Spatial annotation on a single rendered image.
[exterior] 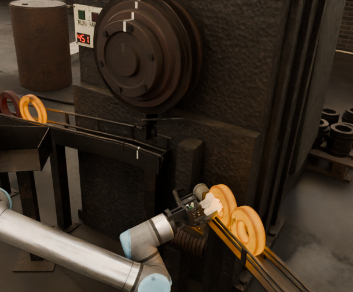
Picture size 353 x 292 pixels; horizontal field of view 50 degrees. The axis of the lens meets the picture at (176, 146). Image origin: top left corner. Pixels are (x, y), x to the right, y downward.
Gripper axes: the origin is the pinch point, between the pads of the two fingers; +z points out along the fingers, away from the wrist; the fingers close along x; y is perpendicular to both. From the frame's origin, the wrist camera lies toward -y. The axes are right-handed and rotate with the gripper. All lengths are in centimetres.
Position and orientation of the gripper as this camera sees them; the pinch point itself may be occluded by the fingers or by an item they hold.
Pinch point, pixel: (222, 203)
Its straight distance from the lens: 133.5
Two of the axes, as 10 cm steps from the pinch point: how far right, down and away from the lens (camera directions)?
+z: 8.9, -4.0, 2.1
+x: -3.9, -4.5, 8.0
